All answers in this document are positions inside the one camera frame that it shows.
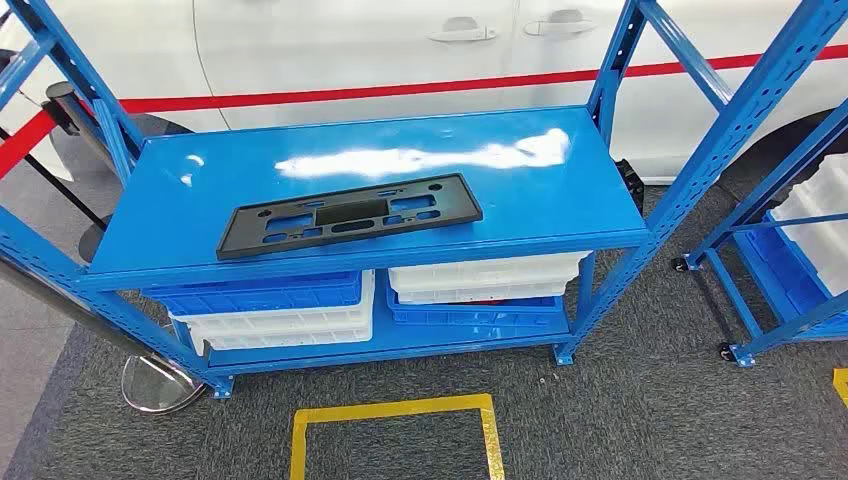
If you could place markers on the yellow floor tape square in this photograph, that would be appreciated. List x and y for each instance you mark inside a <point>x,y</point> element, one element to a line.
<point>391,409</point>
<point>841,387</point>

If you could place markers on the blue wheeled rack cart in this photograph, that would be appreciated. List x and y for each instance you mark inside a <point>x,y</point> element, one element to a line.
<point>732,291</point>

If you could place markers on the chrome stanchion with round base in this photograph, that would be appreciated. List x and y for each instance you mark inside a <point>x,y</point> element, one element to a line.
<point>162,391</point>

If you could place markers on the white car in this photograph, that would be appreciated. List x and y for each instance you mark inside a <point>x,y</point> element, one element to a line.
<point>331,53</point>

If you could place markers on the black stanchion post head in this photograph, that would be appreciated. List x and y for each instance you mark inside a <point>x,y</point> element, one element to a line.
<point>63,106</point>

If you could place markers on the black plastic frame part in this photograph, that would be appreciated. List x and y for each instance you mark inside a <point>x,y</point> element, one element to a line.
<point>424,189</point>

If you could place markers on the short red barrier belt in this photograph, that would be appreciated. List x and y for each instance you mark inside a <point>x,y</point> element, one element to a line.
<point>26,142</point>

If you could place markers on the blue metal shelf rack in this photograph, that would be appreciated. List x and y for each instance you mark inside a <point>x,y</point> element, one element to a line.
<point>530,212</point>

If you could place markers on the blue plastic bin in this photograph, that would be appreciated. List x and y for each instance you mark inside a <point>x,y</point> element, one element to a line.
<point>265,295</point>
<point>464,314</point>
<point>782,272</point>

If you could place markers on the long red barrier belt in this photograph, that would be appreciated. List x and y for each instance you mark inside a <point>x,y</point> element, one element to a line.
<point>397,87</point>

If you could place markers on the thin black floor stand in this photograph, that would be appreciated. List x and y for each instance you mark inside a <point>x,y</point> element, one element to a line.
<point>93,242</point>

